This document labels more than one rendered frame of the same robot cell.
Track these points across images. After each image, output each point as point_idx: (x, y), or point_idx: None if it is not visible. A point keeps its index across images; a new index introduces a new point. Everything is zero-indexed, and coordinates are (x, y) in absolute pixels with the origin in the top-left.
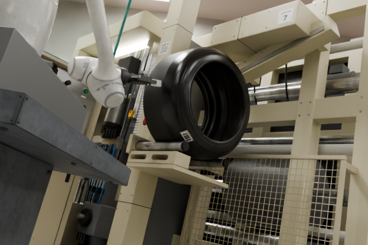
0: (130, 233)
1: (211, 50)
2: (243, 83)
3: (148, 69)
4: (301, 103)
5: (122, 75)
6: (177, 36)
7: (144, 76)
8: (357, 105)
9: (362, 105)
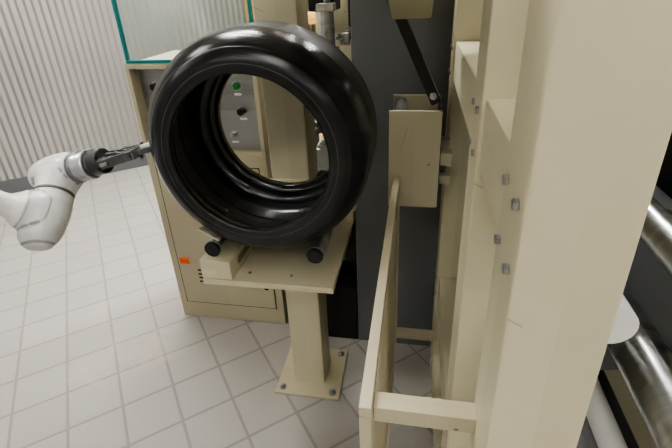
0: (293, 292)
1: (189, 56)
2: (302, 91)
3: None
4: (472, 103)
5: (87, 168)
6: None
7: (113, 158)
8: (501, 206)
9: (503, 220)
